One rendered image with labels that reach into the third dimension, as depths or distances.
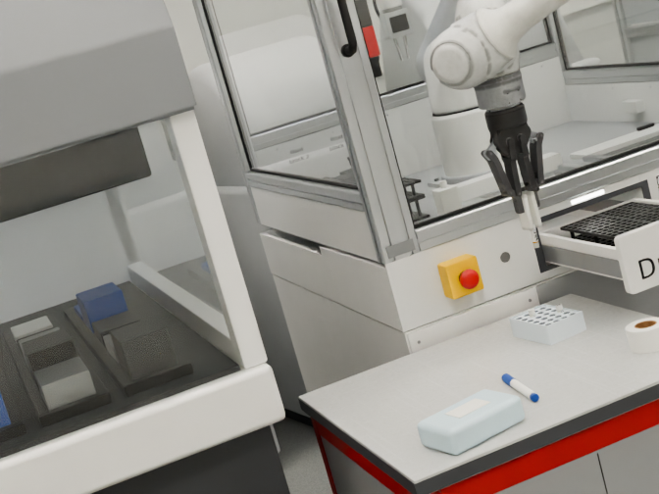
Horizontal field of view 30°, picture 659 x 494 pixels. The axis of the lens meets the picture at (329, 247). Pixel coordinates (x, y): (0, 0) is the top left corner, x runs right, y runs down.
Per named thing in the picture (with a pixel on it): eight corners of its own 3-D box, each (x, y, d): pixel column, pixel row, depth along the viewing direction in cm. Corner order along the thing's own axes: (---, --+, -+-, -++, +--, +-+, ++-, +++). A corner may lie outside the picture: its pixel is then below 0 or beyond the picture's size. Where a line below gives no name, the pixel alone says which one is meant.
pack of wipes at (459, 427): (490, 411, 203) (483, 385, 202) (529, 419, 195) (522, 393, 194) (420, 447, 196) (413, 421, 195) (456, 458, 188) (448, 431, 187)
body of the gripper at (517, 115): (495, 112, 222) (507, 161, 224) (533, 99, 225) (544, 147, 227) (474, 113, 229) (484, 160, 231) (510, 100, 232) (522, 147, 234)
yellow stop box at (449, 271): (486, 289, 246) (478, 255, 244) (455, 301, 244) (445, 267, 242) (476, 285, 250) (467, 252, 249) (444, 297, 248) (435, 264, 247)
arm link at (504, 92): (530, 68, 224) (537, 99, 225) (502, 71, 232) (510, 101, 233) (488, 81, 220) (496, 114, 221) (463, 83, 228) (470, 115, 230)
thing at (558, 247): (745, 239, 232) (739, 209, 231) (632, 283, 225) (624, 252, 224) (629, 222, 270) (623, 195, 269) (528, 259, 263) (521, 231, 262)
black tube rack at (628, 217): (702, 240, 239) (695, 209, 237) (626, 270, 234) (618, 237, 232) (637, 230, 259) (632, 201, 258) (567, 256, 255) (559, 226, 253)
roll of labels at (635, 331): (680, 341, 211) (675, 319, 210) (649, 356, 208) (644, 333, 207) (650, 336, 217) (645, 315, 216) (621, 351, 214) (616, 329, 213)
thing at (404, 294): (810, 180, 275) (798, 118, 272) (403, 332, 246) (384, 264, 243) (588, 163, 364) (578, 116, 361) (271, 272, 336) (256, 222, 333)
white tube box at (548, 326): (586, 329, 230) (582, 311, 229) (551, 345, 226) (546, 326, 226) (547, 321, 241) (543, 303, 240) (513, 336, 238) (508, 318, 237)
